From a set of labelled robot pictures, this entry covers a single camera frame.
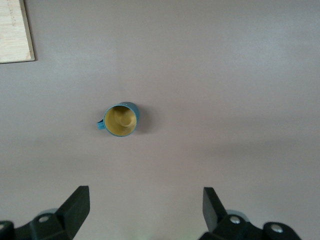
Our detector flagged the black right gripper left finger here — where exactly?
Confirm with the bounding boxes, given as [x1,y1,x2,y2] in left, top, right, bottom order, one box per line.
[0,185,91,240]

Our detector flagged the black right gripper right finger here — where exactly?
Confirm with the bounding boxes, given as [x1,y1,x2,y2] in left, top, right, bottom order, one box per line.
[199,186,301,240]

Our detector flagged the bamboo cutting board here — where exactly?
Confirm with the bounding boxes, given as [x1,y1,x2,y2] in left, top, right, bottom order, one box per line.
[0,0,35,64]

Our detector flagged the teal cup yellow inside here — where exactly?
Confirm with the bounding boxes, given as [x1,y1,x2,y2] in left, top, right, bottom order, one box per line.
[96,101,141,137]

